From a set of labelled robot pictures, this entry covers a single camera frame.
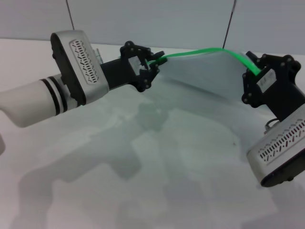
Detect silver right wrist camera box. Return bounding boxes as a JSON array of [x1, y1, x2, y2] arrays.
[[247, 118, 305, 188]]

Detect silver left cable connector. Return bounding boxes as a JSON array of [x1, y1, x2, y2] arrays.
[[93, 48, 103, 64]]

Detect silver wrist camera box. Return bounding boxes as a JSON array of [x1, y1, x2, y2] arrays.
[[247, 118, 305, 188], [50, 30, 111, 106]]

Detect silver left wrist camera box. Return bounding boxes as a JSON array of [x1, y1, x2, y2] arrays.
[[50, 30, 111, 106]]

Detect clear green-zip document bag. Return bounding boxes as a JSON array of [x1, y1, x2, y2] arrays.
[[142, 47, 273, 120]]

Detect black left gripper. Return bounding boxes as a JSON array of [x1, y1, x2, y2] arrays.
[[100, 41, 168, 93]]

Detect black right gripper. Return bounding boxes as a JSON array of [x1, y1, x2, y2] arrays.
[[241, 50, 305, 123]]

